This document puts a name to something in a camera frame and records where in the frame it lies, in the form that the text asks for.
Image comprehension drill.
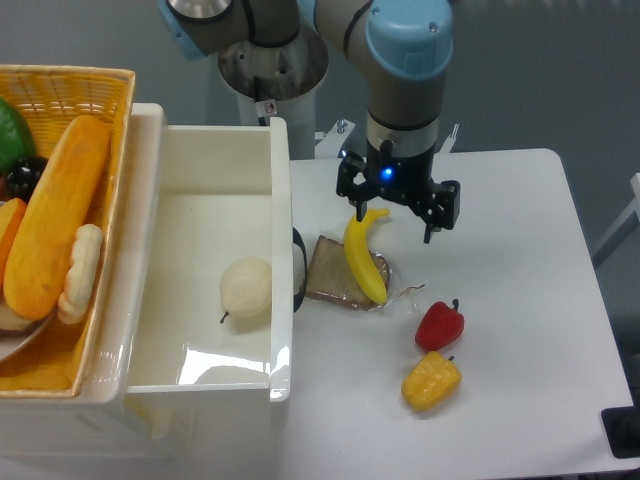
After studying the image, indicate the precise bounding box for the black device at table edge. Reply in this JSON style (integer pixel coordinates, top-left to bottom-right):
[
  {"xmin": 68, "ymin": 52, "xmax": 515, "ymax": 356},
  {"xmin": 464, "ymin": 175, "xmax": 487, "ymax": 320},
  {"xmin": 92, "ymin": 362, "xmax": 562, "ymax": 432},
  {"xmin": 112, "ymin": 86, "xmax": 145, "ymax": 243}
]
[{"xmin": 601, "ymin": 406, "xmax": 640, "ymax": 459}]

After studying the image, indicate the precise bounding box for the white plate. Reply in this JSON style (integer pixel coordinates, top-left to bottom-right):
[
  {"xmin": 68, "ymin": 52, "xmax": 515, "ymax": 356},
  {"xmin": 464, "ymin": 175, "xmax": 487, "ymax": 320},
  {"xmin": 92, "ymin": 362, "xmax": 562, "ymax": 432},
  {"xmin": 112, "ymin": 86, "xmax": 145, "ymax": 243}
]
[{"xmin": 1, "ymin": 303, "xmax": 55, "ymax": 361}]

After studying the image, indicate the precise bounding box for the white drawer cabinet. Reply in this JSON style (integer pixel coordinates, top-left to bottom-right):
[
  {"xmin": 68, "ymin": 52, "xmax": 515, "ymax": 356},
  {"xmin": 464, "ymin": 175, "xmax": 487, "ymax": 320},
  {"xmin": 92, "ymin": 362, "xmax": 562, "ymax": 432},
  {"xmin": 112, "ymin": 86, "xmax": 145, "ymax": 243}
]
[{"xmin": 0, "ymin": 102, "xmax": 182, "ymax": 460}]

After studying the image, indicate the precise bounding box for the black toy berry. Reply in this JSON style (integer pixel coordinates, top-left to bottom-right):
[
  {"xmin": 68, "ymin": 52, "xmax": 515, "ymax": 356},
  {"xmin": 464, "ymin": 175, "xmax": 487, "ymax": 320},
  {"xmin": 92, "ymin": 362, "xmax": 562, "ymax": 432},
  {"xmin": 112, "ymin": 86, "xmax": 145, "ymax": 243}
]
[{"xmin": 5, "ymin": 156, "xmax": 48, "ymax": 203}]

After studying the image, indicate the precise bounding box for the red toy bell pepper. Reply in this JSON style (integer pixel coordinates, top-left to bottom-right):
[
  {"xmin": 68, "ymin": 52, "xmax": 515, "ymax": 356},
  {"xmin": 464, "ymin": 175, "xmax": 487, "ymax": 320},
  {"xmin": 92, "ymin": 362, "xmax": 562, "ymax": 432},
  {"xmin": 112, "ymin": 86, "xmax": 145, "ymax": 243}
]
[{"xmin": 414, "ymin": 299, "xmax": 465, "ymax": 351}]

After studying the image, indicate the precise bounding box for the yellow toy bell pepper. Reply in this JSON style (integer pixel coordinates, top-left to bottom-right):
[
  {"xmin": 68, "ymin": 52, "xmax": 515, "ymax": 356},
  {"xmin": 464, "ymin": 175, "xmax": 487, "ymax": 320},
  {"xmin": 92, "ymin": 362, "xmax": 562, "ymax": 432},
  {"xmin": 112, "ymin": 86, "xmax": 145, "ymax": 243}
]
[{"xmin": 401, "ymin": 351, "xmax": 462, "ymax": 412}]

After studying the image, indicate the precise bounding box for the wrapped bread slice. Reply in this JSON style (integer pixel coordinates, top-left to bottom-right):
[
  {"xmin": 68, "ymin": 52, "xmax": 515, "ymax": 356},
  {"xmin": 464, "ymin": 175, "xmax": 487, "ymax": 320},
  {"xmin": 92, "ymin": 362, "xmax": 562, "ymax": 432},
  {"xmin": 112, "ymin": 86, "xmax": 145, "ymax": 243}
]
[{"xmin": 302, "ymin": 234, "xmax": 426, "ymax": 316}]

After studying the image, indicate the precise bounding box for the green toy vegetable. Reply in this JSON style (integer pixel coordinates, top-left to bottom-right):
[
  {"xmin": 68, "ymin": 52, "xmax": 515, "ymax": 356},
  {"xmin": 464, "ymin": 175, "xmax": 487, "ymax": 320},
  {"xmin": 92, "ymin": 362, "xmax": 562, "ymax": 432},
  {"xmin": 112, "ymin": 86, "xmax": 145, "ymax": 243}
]
[{"xmin": 0, "ymin": 98, "xmax": 36, "ymax": 174}]

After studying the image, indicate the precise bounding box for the yellow wicker basket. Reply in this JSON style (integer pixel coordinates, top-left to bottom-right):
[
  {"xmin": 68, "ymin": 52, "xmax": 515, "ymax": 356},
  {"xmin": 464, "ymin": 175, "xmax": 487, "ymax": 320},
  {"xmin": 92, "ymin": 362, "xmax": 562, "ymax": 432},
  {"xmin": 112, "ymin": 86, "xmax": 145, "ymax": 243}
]
[{"xmin": 1, "ymin": 65, "xmax": 135, "ymax": 400}]

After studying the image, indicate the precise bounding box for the white furniture frame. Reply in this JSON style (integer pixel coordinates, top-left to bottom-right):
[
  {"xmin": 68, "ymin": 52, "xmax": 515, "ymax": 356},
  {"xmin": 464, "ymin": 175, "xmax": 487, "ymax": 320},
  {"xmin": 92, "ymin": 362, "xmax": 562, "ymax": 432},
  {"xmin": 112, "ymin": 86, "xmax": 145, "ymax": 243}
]
[{"xmin": 591, "ymin": 173, "xmax": 639, "ymax": 268}]

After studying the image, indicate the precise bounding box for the orange toy baguette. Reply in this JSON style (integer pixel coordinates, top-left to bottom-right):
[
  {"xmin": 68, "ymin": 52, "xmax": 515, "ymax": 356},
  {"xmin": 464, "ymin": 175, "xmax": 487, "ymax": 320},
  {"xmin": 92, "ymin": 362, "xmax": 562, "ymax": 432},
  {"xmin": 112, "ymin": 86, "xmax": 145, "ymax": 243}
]
[{"xmin": 2, "ymin": 115, "xmax": 111, "ymax": 321}]

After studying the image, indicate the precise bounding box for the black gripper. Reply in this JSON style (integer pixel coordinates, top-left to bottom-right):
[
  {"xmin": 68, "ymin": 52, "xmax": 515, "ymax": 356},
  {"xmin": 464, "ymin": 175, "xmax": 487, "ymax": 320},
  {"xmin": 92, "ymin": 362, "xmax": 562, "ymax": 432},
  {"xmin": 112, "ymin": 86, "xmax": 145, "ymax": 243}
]
[{"xmin": 336, "ymin": 140, "xmax": 460, "ymax": 244}]

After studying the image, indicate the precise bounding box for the white drawer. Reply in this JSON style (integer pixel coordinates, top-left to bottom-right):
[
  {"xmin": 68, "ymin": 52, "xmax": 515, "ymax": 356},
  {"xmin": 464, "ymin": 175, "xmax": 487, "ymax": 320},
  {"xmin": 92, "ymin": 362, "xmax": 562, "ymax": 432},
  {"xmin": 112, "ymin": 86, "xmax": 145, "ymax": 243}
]
[{"xmin": 127, "ymin": 118, "xmax": 295, "ymax": 403}]

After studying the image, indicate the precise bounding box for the orange toy fruit slice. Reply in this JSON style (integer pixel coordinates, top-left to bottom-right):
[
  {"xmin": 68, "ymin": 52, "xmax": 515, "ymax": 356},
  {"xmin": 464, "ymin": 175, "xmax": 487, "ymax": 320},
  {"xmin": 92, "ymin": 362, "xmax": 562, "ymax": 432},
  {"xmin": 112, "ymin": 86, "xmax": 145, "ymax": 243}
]
[{"xmin": 0, "ymin": 198, "xmax": 27, "ymax": 280}]

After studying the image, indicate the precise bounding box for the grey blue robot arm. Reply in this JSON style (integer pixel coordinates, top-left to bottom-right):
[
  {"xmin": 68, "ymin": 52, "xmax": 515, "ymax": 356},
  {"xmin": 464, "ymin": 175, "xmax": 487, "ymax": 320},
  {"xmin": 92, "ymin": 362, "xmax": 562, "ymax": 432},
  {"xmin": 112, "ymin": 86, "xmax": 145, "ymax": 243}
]
[{"xmin": 158, "ymin": 1, "xmax": 460, "ymax": 234}]

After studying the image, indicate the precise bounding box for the white toy pear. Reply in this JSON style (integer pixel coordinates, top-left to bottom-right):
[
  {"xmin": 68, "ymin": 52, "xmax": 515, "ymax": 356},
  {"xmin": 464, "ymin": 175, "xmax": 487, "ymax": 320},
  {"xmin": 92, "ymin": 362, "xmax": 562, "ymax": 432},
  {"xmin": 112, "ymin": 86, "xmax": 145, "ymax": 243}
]
[{"xmin": 219, "ymin": 256, "xmax": 272, "ymax": 323}]

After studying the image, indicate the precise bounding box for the yellow toy banana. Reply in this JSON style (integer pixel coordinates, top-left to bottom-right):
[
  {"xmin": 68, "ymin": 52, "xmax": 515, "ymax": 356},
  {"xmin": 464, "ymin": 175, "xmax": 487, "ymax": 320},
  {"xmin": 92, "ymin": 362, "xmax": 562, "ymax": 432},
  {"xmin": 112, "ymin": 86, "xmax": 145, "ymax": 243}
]
[{"xmin": 343, "ymin": 208, "xmax": 390, "ymax": 305}]

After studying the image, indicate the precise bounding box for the white toy pastry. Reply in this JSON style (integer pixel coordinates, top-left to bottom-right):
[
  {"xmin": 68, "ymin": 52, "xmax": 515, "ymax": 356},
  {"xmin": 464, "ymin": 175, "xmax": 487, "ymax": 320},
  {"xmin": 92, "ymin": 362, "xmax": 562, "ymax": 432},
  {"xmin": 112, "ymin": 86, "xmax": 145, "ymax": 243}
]
[{"xmin": 57, "ymin": 224, "xmax": 103, "ymax": 325}]

